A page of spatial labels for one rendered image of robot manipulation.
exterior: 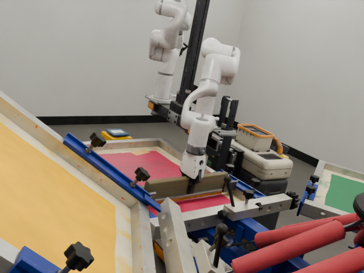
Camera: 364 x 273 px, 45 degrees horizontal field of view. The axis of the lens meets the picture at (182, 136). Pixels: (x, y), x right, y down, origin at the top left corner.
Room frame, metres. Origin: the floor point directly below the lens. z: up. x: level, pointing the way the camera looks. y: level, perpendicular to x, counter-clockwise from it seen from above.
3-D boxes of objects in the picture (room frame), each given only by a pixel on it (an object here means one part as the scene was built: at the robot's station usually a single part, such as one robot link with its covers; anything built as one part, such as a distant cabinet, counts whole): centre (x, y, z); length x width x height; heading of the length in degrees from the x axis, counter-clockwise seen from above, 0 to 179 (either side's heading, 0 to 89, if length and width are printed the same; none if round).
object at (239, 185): (1.81, -0.29, 0.97); 0.30 x 0.05 x 0.07; 41
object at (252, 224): (1.38, -0.29, 1.02); 0.17 x 0.06 x 0.05; 41
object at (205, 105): (2.22, -0.10, 1.21); 0.16 x 0.13 x 0.15; 125
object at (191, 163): (1.64, -0.06, 1.12); 0.10 x 0.08 x 0.11; 41
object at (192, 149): (1.64, -0.07, 1.18); 0.09 x 0.07 x 0.03; 41
